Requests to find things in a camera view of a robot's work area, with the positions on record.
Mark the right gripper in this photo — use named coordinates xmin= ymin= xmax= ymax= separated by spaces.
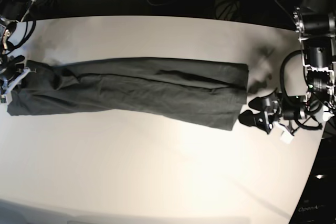
xmin=1 ymin=67 xmax=33 ymax=95

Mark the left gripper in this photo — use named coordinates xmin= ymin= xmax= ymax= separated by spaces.
xmin=238 ymin=92 xmax=293 ymax=134

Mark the dark grey T-shirt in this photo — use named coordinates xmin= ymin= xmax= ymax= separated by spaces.
xmin=7 ymin=58 xmax=249 ymax=131

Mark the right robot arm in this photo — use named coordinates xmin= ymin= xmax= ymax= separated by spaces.
xmin=1 ymin=0 xmax=37 ymax=98

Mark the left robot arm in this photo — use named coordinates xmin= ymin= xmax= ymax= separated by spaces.
xmin=238 ymin=0 xmax=335 ymax=136

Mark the black OpenArm case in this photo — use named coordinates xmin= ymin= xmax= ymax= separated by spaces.
xmin=288 ymin=166 xmax=336 ymax=224

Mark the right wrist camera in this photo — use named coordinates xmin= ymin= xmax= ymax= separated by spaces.
xmin=1 ymin=93 xmax=13 ymax=105

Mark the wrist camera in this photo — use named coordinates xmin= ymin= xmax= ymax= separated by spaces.
xmin=1 ymin=93 xmax=13 ymax=105
xmin=280 ymin=131 xmax=294 ymax=144

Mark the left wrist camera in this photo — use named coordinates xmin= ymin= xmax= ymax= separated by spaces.
xmin=280 ymin=131 xmax=294 ymax=144

